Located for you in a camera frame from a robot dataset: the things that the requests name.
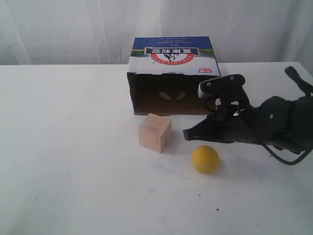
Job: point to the light wooden cube block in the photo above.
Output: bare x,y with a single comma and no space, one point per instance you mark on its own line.
154,132

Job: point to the blue white cardboard box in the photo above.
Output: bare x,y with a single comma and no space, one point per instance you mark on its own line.
164,75

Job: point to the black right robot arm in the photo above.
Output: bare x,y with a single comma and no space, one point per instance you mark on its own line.
278,122

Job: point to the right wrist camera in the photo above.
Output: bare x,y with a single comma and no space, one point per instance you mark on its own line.
218,85

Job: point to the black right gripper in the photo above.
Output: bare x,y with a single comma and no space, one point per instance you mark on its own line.
235,128

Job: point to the yellow tennis ball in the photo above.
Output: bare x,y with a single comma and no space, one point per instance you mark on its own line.
205,159

